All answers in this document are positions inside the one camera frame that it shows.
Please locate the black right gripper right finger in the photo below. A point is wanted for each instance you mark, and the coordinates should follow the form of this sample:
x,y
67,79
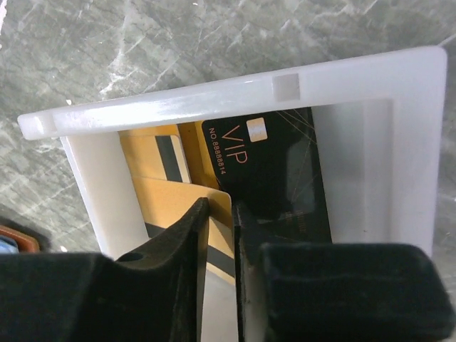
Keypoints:
x,y
307,291

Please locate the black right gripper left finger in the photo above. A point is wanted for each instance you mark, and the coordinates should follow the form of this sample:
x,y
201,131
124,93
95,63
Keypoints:
x,y
152,293

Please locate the gold card with stripe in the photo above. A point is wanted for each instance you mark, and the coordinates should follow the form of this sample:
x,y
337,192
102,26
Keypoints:
x,y
163,202

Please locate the brown leather card holder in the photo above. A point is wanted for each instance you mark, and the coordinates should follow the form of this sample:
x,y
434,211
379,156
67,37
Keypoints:
x,y
25,242

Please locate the black VIP card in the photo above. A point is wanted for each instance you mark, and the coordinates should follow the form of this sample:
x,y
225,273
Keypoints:
x,y
269,163

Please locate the gold striped card in bin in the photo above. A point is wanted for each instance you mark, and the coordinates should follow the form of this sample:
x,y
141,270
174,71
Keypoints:
x,y
155,152

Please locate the white plastic card bin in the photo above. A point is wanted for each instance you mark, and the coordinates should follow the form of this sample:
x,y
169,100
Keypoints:
x,y
377,121

